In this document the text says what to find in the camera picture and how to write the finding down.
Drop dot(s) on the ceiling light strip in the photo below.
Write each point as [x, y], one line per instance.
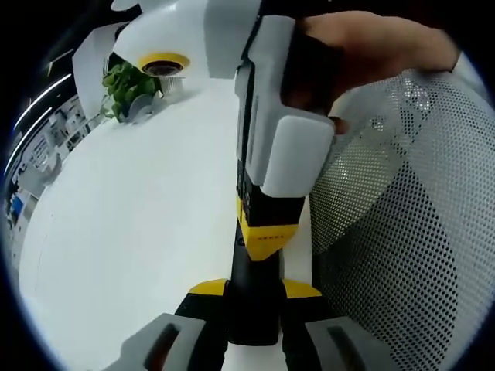
[42, 98]

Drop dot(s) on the black remote control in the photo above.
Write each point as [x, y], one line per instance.
[251, 305]

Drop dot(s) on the grey round holder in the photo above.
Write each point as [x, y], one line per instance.
[141, 108]

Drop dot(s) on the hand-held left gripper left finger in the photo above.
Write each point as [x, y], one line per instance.
[170, 344]

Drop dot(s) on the green potted plant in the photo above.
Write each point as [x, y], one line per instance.
[125, 90]

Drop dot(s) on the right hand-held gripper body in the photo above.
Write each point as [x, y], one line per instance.
[228, 35]

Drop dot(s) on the person's right hand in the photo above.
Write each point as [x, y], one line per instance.
[386, 46]

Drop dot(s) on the white ribbed plant pot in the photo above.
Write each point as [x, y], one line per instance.
[172, 86]

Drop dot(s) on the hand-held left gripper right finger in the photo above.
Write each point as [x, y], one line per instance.
[328, 348]

